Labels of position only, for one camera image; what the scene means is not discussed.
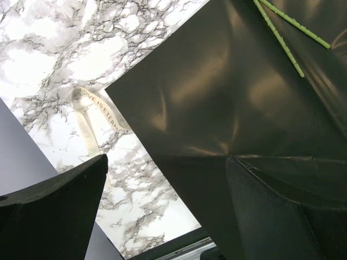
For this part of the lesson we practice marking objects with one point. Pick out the cream ribbon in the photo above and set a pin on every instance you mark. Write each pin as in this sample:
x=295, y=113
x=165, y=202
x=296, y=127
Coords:
x=90, y=109

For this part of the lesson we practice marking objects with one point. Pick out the aluminium rail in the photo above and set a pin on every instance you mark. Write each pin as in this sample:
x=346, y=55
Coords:
x=192, y=251

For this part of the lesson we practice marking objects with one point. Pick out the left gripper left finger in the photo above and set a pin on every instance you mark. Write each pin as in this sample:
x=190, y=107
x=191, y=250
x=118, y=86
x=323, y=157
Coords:
x=53, y=219

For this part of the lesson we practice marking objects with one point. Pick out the black wrapping paper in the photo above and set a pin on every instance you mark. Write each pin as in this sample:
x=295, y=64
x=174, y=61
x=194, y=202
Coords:
x=221, y=86

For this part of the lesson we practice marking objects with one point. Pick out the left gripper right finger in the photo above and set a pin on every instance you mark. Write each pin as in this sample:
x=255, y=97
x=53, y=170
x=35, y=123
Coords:
x=289, y=208

